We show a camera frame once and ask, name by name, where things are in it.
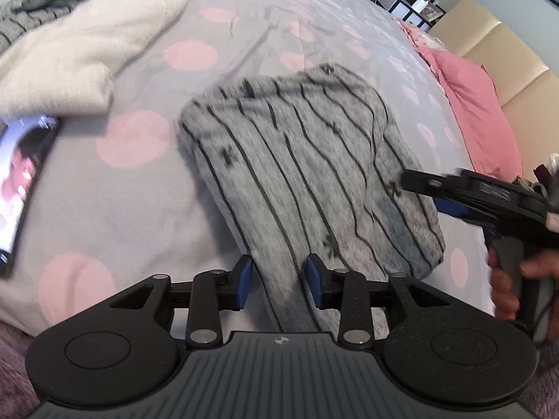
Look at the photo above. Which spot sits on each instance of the pink pillow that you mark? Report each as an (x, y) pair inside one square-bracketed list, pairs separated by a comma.
[(471, 94)]

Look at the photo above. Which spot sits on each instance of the grey pink-dotted bed cover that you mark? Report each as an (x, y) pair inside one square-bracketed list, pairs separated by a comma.
[(120, 199)]

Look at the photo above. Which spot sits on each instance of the person's right hand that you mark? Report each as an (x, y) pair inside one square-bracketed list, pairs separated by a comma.
[(541, 266)]

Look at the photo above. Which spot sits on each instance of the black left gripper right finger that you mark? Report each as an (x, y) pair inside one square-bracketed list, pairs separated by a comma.
[(354, 296)]

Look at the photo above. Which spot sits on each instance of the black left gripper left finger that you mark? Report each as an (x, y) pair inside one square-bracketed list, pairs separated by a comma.
[(205, 297)]

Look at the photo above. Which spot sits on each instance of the beige padded headboard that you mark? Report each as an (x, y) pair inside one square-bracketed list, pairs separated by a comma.
[(527, 89)]

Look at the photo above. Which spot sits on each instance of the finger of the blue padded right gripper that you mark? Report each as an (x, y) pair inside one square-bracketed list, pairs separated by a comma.
[(445, 191)]

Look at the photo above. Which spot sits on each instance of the purple fuzzy blanket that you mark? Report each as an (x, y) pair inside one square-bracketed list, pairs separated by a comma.
[(18, 398)]

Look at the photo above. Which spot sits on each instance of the bedside shelf with items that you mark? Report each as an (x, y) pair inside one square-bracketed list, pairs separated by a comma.
[(421, 13)]

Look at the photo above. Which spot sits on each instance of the smartphone showing video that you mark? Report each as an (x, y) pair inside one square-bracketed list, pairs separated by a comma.
[(25, 144)]

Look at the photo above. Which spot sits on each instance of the white textured cloth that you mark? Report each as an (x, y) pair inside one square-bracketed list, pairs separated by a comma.
[(67, 67)]

